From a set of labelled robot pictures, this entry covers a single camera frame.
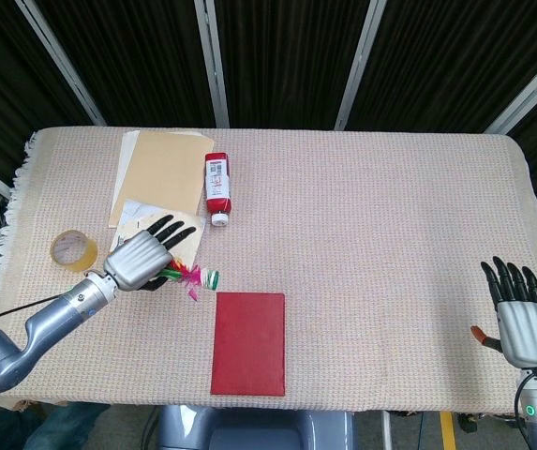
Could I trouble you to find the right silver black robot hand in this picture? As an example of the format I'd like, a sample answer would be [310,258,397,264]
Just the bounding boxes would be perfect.
[470,256,537,371]

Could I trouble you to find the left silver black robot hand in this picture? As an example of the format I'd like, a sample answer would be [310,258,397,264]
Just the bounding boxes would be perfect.
[102,214,198,293]

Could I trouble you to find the colourful feather shuttlecock green base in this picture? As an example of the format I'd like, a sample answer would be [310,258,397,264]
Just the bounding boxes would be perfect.
[157,262,222,303]

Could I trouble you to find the white printed paper sheet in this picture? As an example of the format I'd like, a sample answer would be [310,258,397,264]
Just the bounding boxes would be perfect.
[112,199,159,249]

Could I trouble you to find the clear yellowish tape roll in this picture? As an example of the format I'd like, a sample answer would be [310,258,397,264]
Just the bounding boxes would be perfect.
[51,229,99,274]

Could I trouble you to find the brown kraft envelope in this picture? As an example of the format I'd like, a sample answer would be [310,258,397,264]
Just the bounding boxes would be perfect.
[108,129,216,230]

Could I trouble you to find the red bottle white cap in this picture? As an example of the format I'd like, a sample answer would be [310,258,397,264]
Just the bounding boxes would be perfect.
[204,152,233,230]

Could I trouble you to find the cream paper sheets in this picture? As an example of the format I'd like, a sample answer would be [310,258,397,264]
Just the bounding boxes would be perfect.
[108,130,141,229]

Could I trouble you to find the red hardcover book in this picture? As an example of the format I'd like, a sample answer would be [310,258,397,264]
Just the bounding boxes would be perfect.
[210,291,287,398]

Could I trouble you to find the white table leg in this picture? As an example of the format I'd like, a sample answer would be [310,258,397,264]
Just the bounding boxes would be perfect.
[381,411,394,450]

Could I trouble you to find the blue denim fabric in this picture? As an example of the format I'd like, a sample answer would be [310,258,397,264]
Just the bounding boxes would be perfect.
[0,401,111,450]

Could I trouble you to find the beige woven tablecloth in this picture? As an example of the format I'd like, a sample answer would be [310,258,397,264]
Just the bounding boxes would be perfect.
[0,126,537,416]

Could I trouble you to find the grey robot torso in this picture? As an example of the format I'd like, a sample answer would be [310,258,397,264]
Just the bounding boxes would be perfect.
[143,405,358,450]

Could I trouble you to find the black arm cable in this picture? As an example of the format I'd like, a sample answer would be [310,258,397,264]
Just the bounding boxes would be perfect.
[0,290,86,335]
[514,367,537,426]

